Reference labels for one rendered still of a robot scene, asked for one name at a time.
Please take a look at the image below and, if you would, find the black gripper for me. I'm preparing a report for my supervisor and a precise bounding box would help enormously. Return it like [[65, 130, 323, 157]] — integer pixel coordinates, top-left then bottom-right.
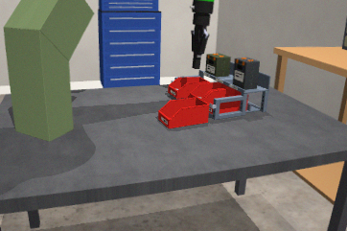
[[191, 13, 211, 69]]

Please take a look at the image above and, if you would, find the dark grey case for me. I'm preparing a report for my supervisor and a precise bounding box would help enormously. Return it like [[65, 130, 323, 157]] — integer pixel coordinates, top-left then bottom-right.
[[233, 58, 260, 90]]

